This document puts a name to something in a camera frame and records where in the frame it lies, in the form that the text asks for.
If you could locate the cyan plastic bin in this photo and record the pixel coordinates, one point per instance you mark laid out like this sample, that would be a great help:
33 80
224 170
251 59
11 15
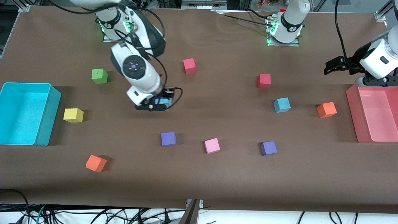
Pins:
18 115

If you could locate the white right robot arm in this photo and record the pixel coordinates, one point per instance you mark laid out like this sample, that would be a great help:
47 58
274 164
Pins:
136 67

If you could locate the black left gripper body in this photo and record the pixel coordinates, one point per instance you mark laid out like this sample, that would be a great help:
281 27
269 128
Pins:
350 66

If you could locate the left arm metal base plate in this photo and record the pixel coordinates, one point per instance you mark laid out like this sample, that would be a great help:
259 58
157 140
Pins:
295 43

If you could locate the pink foam block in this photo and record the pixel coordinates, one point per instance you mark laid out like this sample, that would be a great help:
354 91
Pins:
212 146

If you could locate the brown table cloth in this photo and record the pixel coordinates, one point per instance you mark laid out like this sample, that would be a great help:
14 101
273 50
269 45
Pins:
217 180

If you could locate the pink plastic bin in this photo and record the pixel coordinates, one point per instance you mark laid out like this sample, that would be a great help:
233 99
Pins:
379 115

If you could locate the light blue foam block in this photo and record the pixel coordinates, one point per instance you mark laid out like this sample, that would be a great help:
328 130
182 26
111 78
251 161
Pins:
282 105
163 101

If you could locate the aluminium frame profile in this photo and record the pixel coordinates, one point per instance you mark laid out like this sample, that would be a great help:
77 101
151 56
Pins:
25 8
381 15

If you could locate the yellow foam block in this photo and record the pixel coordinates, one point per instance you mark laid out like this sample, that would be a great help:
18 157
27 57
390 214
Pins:
73 115

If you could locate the red foam block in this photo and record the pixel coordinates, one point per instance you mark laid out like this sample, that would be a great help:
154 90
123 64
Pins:
189 66
263 81

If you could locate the purple foam block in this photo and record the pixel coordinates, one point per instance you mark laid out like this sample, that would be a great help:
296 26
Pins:
268 148
168 139

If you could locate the small metal table bracket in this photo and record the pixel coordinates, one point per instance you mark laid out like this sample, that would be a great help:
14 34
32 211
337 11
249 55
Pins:
201 202

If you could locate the green foam block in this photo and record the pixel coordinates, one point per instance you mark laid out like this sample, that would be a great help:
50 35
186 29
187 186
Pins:
99 76

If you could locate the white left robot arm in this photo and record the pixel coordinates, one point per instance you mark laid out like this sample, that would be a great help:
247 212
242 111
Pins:
292 21

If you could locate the table leg post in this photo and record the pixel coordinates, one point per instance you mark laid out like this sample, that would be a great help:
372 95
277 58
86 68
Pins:
190 216

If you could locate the orange foam block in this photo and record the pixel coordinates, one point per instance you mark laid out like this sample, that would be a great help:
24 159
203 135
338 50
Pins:
95 163
326 109

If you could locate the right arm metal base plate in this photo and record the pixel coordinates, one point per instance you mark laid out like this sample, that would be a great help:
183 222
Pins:
107 39

